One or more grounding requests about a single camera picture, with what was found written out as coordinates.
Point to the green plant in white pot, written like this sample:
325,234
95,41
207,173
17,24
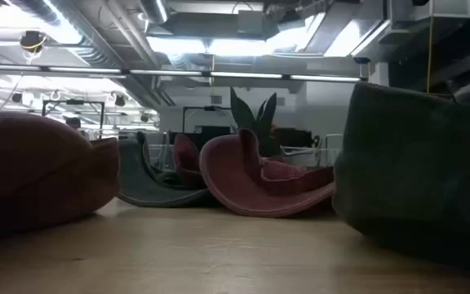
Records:
243,114

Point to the long overhead light bar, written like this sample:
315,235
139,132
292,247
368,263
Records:
243,75

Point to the grey ventilation box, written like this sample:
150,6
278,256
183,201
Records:
251,22

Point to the black round ceiling device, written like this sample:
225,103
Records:
33,41

